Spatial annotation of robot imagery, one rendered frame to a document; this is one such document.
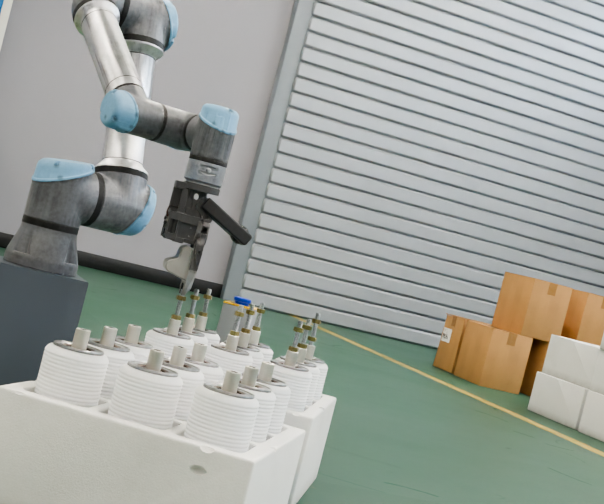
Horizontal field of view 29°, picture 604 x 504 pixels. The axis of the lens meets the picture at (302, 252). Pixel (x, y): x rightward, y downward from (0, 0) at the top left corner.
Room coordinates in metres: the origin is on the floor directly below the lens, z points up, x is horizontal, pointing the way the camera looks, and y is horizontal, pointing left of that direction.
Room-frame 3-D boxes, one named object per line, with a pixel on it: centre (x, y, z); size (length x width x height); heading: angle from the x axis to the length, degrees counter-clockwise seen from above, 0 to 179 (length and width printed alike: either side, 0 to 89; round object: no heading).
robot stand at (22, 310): (2.43, 0.52, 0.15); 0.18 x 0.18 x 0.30; 20
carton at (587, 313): (6.36, -1.57, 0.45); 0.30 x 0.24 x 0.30; 18
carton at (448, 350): (6.48, -1.04, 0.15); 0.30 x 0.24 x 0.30; 109
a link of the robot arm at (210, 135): (2.27, 0.22, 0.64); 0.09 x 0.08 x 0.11; 38
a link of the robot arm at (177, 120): (2.34, 0.29, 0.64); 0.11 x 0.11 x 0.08; 38
